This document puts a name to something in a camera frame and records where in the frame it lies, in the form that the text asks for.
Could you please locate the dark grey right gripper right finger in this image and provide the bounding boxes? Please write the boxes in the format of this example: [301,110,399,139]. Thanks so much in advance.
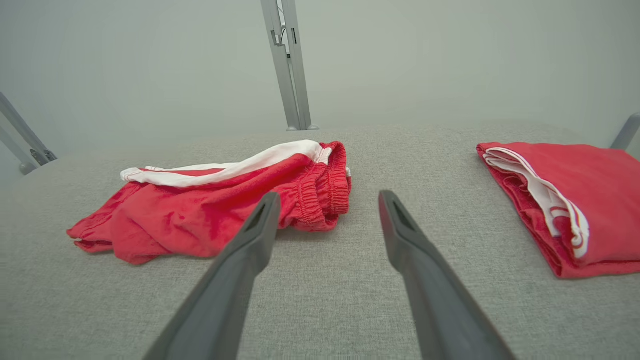
[378,190,517,360]

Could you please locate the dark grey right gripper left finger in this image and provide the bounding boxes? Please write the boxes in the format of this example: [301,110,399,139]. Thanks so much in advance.
[142,191,282,360]

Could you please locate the red shorts with white stripe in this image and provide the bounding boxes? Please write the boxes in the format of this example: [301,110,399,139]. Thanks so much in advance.
[66,140,352,266]

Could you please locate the red jersey with white sleeves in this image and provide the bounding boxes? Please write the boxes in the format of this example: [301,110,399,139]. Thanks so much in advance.
[476,142,640,279]

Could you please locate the grey fabric sofa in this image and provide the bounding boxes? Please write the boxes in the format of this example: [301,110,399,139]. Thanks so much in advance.
[0,120,640,360]

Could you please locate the grey metal frame post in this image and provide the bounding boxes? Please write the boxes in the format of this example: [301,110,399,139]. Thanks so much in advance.
[0,91,58,176]
[610,112,640,152]
[260,0,320,132]

